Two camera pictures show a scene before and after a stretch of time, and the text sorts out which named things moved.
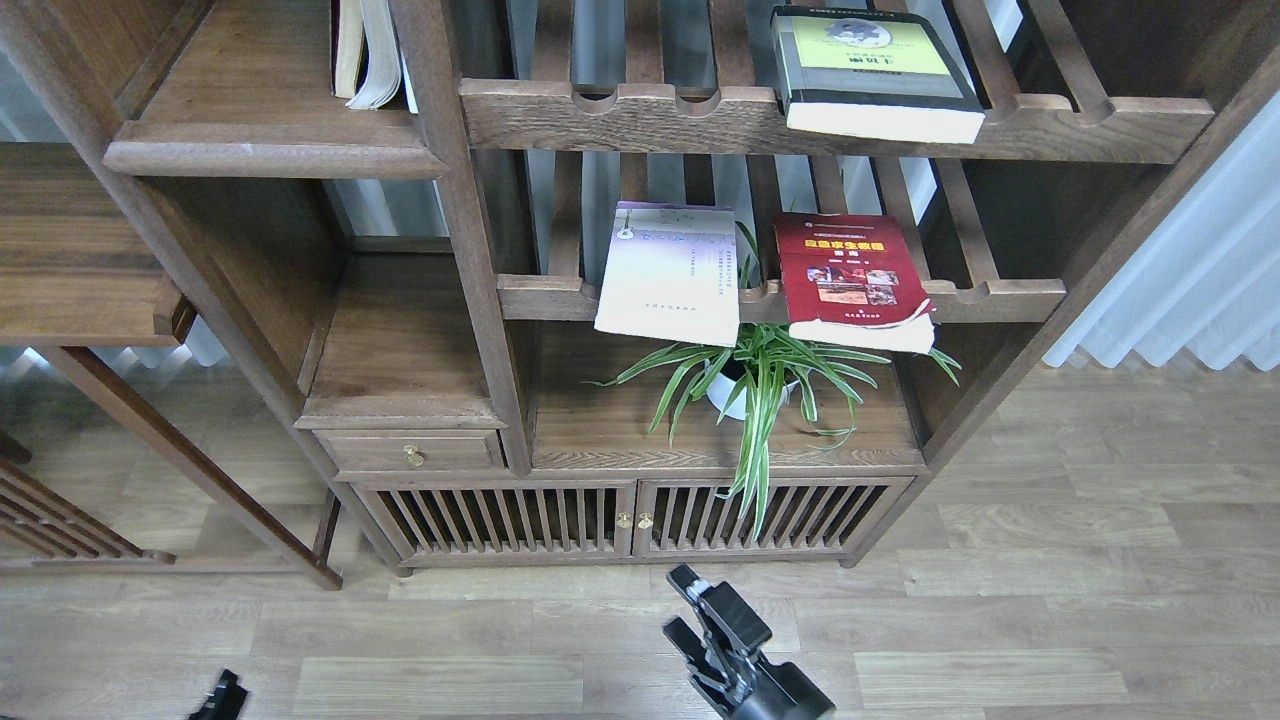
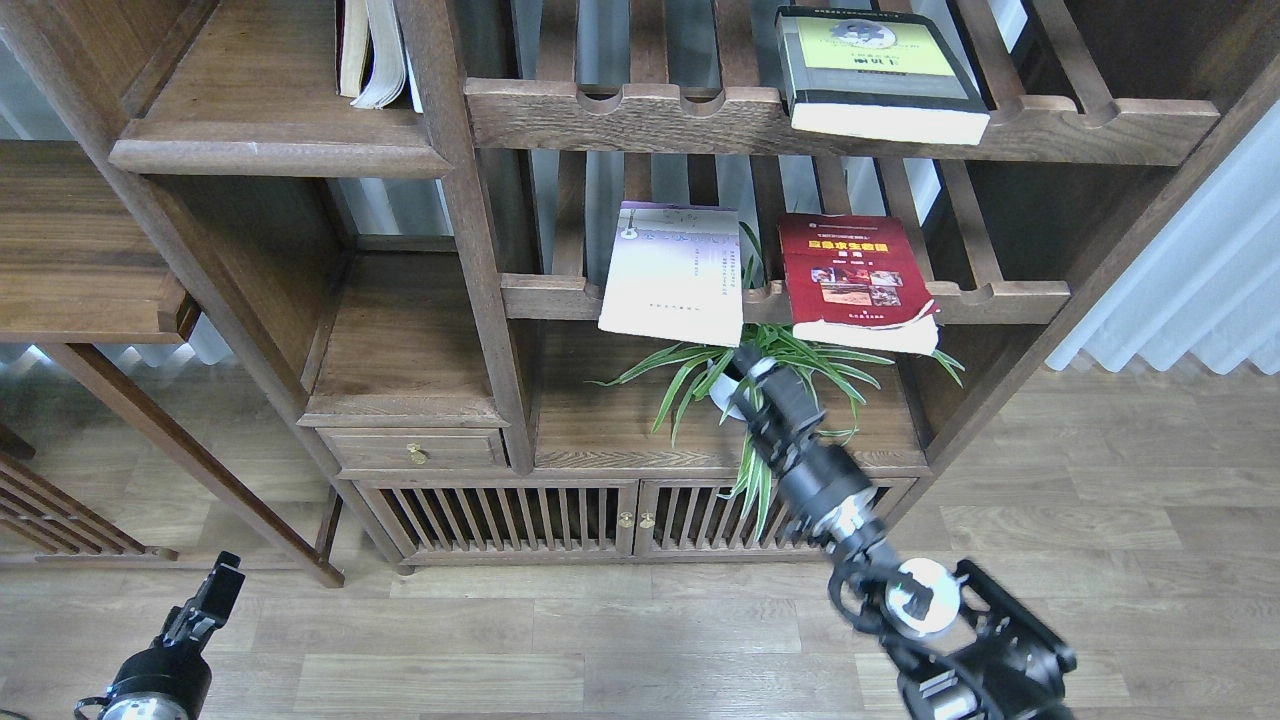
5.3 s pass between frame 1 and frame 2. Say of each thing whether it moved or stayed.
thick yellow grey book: stayed
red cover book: stayed
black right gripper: moved
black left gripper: moved
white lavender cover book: stayed
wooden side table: stayed
